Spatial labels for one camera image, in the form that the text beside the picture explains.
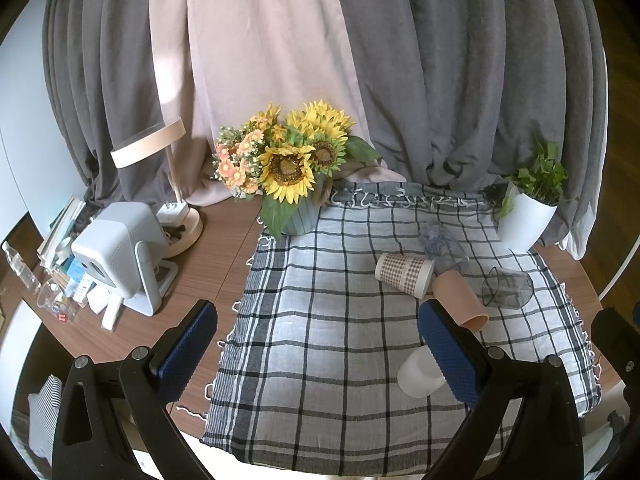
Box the white power adapter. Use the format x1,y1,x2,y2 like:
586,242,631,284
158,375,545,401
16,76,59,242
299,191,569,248
156,201,189,226

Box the dark transparent glass cup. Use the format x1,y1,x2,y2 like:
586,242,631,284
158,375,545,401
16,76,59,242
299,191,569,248
481,267,535,309

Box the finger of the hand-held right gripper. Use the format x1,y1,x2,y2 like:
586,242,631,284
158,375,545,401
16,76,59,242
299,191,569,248
591,306,640,387

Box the clear plastic bottle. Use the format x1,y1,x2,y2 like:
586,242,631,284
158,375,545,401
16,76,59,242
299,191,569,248
2,241,41,291

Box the green potted plant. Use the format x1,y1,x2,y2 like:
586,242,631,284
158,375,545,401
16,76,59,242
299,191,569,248
495,140,577,218

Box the white remote control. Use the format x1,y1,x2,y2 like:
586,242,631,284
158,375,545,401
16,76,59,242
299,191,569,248
102,294,124,332

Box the beige desk lamp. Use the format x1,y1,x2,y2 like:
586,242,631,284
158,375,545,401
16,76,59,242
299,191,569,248
110,117,205,260

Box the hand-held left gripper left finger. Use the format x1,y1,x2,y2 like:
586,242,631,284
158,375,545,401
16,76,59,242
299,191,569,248
51,299,219,480

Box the white projector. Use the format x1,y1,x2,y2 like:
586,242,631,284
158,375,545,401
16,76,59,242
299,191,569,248
71,202,180,317

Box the striped cloth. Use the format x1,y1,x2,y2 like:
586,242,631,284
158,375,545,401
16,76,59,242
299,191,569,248
27,375,64,461

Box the grey curtain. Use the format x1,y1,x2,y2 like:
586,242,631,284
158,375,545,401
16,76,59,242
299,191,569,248
42,0,201,207
332,0,609,261

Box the clear plastic container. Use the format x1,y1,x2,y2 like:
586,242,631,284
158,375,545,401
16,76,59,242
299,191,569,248
36,272,83,324

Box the pink cup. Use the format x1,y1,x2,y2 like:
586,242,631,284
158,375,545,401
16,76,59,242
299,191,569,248
431,269,490,332

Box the clear plastic cup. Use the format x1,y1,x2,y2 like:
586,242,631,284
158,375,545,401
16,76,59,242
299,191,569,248
419,221,469,276

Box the sunflower bouquet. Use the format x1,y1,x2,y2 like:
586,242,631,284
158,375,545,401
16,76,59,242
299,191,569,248
211,100,383,241

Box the white cup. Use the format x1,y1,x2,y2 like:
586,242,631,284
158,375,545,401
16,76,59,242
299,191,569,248
397,344,447,397

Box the grey ribbed vase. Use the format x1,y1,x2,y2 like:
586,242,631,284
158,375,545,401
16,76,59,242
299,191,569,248
279,175,327,237

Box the checked grey cloth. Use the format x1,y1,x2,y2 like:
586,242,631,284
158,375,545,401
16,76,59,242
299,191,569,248
200,181,601,476

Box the white plant pot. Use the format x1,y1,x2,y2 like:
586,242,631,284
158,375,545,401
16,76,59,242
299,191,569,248
496,182,558,254

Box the brown checked paper cup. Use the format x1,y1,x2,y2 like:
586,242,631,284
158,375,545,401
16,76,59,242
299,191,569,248
375,252,435,299

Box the pink curtain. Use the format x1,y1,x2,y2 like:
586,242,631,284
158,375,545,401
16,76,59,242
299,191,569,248
149,0,407,209

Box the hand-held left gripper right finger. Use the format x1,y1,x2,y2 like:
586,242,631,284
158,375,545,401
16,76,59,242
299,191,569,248
417,299,586,480

